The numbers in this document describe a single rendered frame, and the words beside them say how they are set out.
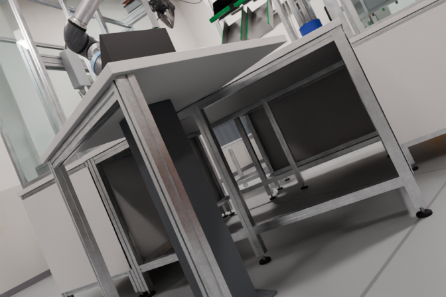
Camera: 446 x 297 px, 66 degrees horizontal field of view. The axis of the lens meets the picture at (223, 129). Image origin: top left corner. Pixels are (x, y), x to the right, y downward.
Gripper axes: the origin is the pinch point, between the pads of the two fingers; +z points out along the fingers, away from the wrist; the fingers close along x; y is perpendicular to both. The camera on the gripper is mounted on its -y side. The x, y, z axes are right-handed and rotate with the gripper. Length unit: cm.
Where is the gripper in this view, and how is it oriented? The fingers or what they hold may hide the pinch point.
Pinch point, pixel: (172, 26)
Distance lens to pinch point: 180.1
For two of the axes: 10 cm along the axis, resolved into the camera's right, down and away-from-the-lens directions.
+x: 8.4, -4.0, -3.7
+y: -3.6, 1.0, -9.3
